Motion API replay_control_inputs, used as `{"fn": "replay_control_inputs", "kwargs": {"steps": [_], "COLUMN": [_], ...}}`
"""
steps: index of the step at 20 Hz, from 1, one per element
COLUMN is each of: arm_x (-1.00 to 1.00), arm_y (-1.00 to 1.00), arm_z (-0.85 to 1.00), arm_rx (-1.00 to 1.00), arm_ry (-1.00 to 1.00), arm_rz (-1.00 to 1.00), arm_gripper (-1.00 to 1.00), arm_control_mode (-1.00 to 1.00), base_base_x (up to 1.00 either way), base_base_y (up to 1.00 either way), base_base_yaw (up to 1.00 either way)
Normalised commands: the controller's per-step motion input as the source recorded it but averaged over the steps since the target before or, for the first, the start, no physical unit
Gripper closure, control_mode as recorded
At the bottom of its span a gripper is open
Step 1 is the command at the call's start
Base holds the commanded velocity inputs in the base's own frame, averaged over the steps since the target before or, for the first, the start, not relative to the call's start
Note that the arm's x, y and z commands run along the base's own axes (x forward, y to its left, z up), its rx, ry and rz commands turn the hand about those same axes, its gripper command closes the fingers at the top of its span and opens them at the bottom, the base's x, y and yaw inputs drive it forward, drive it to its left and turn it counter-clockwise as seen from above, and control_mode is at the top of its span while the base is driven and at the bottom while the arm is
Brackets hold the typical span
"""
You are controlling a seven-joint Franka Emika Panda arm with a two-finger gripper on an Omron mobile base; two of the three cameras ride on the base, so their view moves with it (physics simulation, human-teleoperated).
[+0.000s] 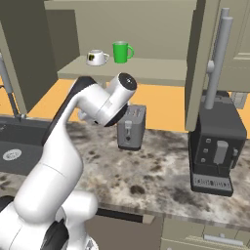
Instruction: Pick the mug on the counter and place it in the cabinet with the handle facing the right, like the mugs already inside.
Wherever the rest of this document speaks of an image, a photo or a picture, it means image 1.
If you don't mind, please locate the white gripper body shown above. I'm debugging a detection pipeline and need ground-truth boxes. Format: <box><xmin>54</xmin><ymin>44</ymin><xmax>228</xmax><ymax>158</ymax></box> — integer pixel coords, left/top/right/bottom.
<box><xmin>77</xmin><ymin>109</ymin><xmax>99</xmax><ymax>126</ymax></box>

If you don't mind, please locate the white mug with dark print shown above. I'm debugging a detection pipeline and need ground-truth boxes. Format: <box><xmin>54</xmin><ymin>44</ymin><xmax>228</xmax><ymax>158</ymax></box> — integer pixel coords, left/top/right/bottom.
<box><xmin>86</xmin><ymin>49</ymin><xmax>110</xmax><ymax>67</ymax></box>

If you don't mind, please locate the green mug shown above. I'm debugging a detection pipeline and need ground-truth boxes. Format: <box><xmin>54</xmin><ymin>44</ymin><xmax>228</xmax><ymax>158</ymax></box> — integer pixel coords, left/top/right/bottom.
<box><xmin>112</xmin><ymin>40</ymin><xmax>135</xmax><ymax>64</ymax></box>

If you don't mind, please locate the dark olive cabinet door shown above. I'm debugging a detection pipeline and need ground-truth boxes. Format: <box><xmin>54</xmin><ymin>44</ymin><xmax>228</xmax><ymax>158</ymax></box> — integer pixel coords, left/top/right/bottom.
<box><xmin>0</xmin><ymin>0</ymin><xmax>61</xmax><ymax>115</ymax></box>

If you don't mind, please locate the closed olive cabinet door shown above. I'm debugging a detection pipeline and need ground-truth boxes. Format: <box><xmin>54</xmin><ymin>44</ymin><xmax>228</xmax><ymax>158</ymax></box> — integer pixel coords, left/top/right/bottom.
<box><xmin>208</xmin><ymin>0</ymin><xmax>250</xmax><ymax>93</ymax></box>

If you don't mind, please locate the grey toaster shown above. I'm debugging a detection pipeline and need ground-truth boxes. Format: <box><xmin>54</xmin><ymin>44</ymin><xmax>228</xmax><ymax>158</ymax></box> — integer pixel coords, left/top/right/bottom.
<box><xmin>116</xmin><ymin>104</ymin><xmax>147</xmax><ymax>151</ymax></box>

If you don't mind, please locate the dark grey sink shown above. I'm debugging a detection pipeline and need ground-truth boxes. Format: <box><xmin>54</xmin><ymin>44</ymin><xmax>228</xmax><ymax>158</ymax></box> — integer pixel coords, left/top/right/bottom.
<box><xmin>0</xmin><ymin>115</ymin><xmax>55</xmax><ymax>178</ymax></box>

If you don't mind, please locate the grey tap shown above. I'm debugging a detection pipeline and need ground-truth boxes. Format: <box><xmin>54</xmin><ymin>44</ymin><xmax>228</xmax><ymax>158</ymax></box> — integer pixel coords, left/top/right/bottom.
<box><xmin>5</xmin><ymin>91</ymin><xmax>27</xmax><ymax>122</ymax></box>

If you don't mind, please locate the brown cupboard front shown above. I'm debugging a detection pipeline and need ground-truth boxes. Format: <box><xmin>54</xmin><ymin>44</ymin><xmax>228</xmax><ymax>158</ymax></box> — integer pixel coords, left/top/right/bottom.
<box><xmin>85</xmin><ymin>213</ymin><xmax>164</xmax><ymax>250</ymax></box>

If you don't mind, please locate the black coffee machine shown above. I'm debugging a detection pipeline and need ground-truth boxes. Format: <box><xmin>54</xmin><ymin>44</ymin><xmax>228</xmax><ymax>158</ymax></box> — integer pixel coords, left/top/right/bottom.
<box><xmin>187</xmin><ymin>90</ymin><xmax>248</xmax><ymax>197</ymax></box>

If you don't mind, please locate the olive drawer front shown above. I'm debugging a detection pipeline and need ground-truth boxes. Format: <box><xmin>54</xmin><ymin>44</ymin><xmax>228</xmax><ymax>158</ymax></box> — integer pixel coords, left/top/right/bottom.
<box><xmin>160</xmin><ymin>216</ymin><xmax>250</xmax><ymax>250</ymax></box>

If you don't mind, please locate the open olive wall cabinet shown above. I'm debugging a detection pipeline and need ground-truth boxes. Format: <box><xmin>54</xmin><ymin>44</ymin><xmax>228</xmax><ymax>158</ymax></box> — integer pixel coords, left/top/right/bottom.
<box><xmin>43</xmin><ymin>0</ymin><xmax>198</xmax><ymax>88</ymax></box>

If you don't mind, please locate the olive cabinet door, long handle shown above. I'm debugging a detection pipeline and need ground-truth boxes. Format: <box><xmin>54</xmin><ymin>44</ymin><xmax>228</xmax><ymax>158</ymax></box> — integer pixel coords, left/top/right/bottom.
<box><xmin>184</xmin><ymin>0</ymin><xmax>223</xmax><ymax>132</ymax></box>

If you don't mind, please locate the long grey door handle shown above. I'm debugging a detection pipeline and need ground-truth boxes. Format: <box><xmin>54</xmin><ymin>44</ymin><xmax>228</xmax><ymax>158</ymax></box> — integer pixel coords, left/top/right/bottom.
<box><xmin>203</xmin><ymin>16</ymin><xmax>234</xmax><ymax>110</ymax></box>

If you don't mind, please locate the white wall socket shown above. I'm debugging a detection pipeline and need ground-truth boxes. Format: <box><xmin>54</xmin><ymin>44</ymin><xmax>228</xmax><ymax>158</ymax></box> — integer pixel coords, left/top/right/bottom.
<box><xmin>231</xmin><ymin>92</ymin><xmax>247</xmax><ymax>109</ymax></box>

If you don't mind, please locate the grey drawer handle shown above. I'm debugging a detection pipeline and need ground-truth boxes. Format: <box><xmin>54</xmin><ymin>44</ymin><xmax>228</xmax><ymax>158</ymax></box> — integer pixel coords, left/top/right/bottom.
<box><xmin>202</xmin><ymin>233</ymin><xmax>244</xmax><ymax>246</ymax></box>

